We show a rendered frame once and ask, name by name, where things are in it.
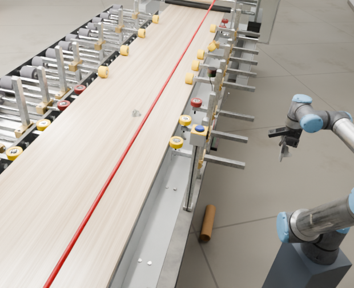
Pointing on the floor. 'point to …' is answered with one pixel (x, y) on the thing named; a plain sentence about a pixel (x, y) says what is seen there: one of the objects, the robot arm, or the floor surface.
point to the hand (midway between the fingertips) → (278, 154)
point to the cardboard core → (208, 223)
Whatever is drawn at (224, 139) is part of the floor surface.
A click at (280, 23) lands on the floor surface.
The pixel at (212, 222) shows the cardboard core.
